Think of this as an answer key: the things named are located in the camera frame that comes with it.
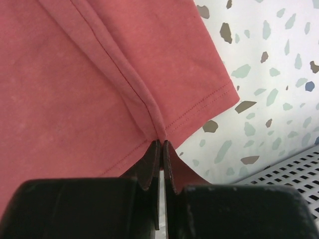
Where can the pink t shirt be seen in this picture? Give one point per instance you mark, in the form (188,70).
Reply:
(87,85)

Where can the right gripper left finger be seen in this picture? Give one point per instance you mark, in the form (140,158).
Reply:
(126,207)

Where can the white plastic basket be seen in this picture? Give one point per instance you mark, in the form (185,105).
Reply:
(300,171)

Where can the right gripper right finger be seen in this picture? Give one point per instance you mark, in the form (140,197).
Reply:
(197,209)

